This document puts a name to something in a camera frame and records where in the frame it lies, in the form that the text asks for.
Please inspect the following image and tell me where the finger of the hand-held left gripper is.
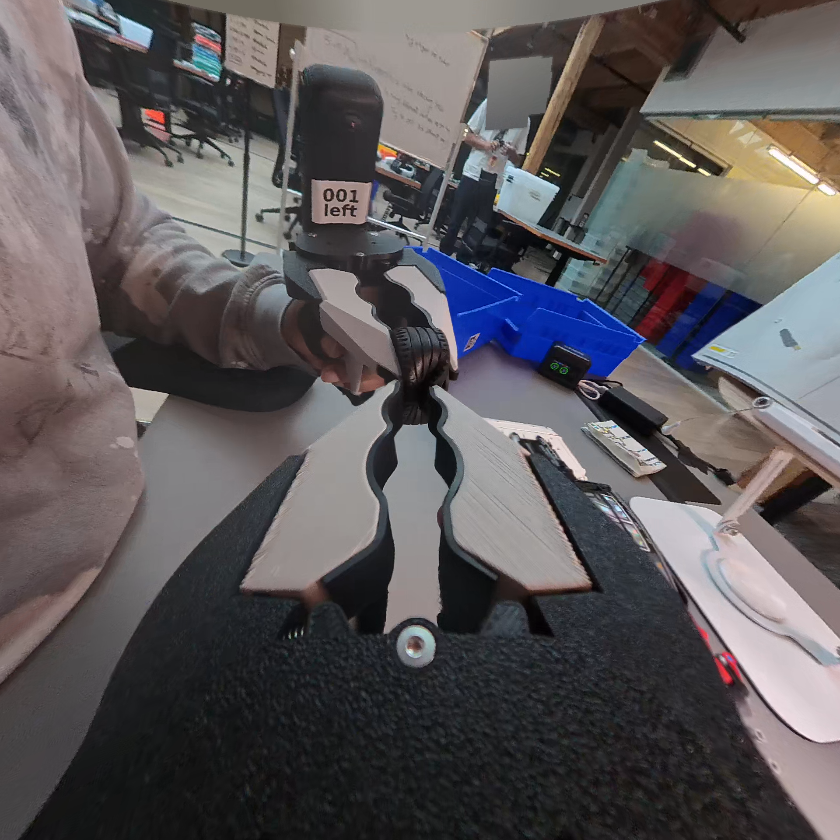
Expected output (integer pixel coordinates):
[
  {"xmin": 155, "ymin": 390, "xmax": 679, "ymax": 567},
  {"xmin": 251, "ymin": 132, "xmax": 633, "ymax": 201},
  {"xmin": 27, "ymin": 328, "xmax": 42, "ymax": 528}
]
[
  {"xmin": 307, "ymin": 268, "xmax": 403, "ymax": 378},
  {"xmin": 384, "ymin": 264, "xmax": 460, "ymax": 373}
]

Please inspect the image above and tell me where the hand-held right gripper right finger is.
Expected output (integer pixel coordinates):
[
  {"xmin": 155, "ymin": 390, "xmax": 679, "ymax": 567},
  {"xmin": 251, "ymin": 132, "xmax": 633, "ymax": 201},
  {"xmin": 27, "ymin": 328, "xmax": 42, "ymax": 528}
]
[{"xmin": 430, "ymin": 386, "xmax": 593, "ymax": 597}]

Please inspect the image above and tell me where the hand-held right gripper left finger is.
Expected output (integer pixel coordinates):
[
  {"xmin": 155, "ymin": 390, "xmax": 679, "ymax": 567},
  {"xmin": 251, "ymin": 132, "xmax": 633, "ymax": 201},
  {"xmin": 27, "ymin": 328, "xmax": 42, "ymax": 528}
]
[{"xmin": 241, "ymin": 381, "xmax": 401, "ymax": 599}]

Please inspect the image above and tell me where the black toy car tire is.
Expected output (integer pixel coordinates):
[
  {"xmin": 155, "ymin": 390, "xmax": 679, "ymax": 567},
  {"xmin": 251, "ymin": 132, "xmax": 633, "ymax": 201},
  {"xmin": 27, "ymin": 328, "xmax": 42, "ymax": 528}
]
[{"xmin": 390, "ymin": 326, "xmax": 455, "ymax": 425}]

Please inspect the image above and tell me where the person's left forearm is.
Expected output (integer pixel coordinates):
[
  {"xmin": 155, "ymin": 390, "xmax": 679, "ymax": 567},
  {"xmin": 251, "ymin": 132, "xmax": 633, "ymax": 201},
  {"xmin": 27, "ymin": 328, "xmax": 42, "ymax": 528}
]
[{"xmin": 85, "ymin": 190, "xmax": 296, "ymax": 370}]

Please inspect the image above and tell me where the person's left hand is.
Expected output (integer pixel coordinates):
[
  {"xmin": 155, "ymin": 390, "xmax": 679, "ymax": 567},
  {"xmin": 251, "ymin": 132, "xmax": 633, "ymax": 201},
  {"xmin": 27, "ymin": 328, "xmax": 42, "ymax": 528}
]
[{"xmin": 282, "ymin": 298, "xmax": 388, "ymax": 396}]

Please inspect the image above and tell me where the blue plastic bin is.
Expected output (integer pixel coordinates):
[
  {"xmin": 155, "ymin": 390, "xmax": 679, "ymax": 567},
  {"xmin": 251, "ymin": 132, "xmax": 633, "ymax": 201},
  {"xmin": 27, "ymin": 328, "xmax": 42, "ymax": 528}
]
[
  {"xmin": 489, "ymin": 268, "xmax": 647, "ymax": 364},
  {"xmin": 407, "ymin": 246, "xmax": 524, "ymax": 357}
]

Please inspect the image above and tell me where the toy brick race car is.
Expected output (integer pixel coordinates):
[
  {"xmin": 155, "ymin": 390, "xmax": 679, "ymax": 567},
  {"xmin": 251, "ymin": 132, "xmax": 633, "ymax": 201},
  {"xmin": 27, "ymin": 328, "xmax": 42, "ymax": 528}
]
[{"xmin": 489, "ymin": 420, "xmax": 746, "ymax": 690}]

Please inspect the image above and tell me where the whiteboard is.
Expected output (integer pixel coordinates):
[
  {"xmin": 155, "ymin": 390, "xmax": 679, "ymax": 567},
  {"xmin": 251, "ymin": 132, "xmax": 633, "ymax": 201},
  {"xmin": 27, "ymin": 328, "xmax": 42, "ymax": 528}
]
[{"xmin": 292, "ymin": 28, "xmax": 490, "ymax": 170}]

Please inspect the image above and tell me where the black office chair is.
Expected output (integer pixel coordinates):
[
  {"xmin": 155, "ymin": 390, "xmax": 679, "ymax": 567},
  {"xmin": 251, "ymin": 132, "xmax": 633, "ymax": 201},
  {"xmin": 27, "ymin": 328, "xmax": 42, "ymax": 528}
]
[
  {"xmin": 382, "ymin": 167, "xmax": 445, "ymax": 245},
  {"xmin": 172, "ymin": 84, "xmax": 236, "ymax": 169},
  {"xmin": 117, "ymin": 66, "xmax": 186, "ymax": 169}
]

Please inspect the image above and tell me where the paper chart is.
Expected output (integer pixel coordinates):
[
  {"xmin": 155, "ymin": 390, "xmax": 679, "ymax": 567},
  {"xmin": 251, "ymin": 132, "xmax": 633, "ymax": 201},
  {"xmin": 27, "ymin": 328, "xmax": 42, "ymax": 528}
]
[{"xmin": 224, "ymin": 14, "xmax": 282, "ymax": 90}]

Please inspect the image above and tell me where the folded sticker sheet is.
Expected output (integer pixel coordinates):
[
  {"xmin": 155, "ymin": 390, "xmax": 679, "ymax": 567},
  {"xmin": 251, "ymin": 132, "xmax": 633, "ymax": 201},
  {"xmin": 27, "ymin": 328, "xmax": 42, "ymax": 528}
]
[{"xmin": 581, "ymin": 420, "xmax": 668, "ymax": 479}]

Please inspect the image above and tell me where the wood-edged background table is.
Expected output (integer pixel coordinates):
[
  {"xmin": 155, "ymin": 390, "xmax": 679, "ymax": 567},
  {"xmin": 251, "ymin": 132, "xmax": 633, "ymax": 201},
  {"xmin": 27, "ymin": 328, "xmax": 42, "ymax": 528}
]
[{"xmin": 494, "ymin": 207, "xmax": 609, "ymax": 287}]

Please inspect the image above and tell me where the white box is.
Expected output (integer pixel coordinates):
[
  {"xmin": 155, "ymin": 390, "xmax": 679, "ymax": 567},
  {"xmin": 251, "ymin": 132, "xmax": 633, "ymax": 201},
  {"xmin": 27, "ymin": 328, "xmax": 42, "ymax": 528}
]
[{"xmin": 498, "ymin": 164, "xmax": 561, "ymax": 226}]

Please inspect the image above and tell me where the black device with green lights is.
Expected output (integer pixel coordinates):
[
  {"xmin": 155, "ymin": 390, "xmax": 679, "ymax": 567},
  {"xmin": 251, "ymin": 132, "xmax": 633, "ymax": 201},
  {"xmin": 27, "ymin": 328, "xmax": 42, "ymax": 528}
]
[{"xmin": 538, "ymin": 341, "xmax": 593, "ymax": 389}]

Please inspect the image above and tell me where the white book stand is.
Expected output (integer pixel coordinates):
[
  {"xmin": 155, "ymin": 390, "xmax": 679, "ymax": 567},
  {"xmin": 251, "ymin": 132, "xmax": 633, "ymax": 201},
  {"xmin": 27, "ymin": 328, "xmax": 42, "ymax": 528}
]
[{"xmin": 630, "ymin": 392, "xmax": 840, "ymax": 744}]

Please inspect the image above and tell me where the person's grey patterned sweatshirt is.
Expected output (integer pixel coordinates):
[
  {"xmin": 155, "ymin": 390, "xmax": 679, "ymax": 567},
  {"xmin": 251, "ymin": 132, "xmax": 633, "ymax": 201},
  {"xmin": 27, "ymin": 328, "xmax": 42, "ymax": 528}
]
[{"xmin": 0, "ymin": 0, "xmax": 147, "ymax": 683}]

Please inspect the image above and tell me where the open instruction booklet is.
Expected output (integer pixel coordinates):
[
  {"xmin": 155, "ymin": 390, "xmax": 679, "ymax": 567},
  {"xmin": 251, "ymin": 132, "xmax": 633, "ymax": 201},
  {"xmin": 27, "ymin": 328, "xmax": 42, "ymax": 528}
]
[{"xmin": 693, "ymin": 252, "xmax": 840, "ymax": 427}]

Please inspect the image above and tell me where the black cable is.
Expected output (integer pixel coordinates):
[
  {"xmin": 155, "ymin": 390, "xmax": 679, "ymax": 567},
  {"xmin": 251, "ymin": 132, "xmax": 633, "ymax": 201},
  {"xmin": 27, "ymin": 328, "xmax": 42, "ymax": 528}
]
[{"xmin": 664, "ymin": 430, "xmax": 737, "ymax": 488}]

